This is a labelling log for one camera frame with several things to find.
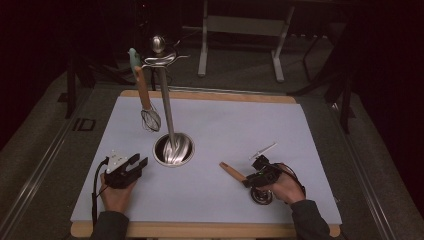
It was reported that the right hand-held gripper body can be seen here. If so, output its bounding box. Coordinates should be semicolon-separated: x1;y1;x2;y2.
248;141;285;188

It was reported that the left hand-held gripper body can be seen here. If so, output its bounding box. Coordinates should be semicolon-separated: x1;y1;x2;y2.
104;150;138;190

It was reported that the steel utensil rack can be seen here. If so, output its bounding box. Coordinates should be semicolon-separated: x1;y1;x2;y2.
141;34;196;168

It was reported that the small strainer with wooden handle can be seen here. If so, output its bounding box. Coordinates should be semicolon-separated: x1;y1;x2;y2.
133;65;163;133

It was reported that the whisk with green handle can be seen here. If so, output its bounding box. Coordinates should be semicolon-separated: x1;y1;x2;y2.
128;47;163;133

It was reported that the person's left hand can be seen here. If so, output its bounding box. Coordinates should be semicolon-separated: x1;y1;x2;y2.
99;173;138;215

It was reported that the person's right hand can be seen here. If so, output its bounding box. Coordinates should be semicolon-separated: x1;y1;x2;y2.
259;162;307;205

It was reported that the white work mat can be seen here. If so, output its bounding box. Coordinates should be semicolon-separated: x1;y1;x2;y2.
70;95;343;225

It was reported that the black metal stand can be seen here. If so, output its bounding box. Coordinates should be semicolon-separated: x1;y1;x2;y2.
58;54;136;120
288;31;357;135

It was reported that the white metal stand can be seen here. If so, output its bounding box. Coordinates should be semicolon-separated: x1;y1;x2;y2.
182;0;296;84

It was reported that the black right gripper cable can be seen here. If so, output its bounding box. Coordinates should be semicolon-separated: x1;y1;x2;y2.
275;162;307;197

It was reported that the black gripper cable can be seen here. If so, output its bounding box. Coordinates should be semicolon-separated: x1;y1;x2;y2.
91;156;111;232
275;162;307;197

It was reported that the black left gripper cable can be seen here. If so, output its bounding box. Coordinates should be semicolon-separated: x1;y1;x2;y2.
91;156;111;232

